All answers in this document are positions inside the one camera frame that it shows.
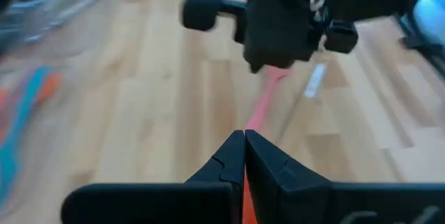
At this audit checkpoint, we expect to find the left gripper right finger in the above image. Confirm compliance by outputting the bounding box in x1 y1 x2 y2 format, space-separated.
245 129 333 224

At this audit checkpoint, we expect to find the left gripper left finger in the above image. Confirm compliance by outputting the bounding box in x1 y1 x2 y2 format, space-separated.
186 130 245 224

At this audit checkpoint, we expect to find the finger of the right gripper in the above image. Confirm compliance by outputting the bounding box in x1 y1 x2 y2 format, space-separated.
267 4 324 68
236 5 279 74

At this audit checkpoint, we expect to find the pink silicone spoon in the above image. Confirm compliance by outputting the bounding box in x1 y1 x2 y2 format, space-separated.
241 64 293 224

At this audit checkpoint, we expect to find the orange silicone spatula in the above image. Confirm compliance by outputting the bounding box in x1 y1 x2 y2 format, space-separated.
38 72 64 104

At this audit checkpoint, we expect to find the blue spatula with holed handle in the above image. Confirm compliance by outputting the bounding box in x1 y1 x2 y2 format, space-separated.
0 65 53 204

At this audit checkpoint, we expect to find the red spatula wooden handle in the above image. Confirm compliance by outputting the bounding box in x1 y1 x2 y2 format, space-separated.
298 51 331 103

